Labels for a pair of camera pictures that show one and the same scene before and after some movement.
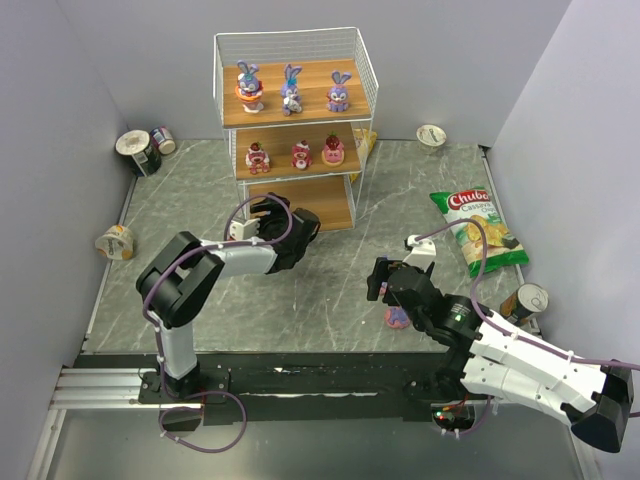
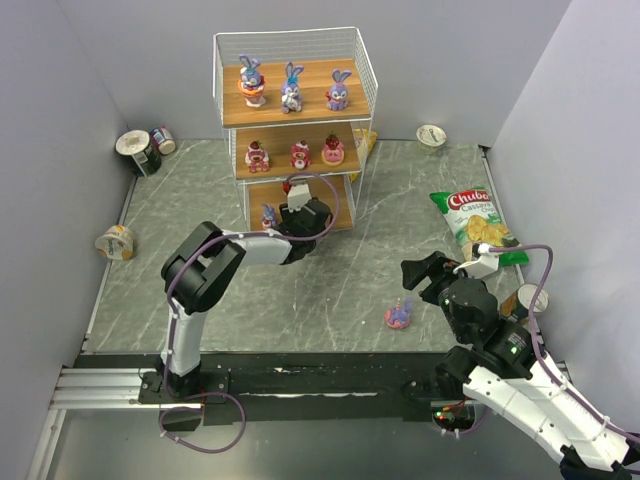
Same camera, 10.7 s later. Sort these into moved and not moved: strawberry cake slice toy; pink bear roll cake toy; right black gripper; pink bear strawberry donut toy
Moved: right black gripper
Not moved: pink bear strawberry donut toy; pink bear roll cake toy; strawberry cake slice toy
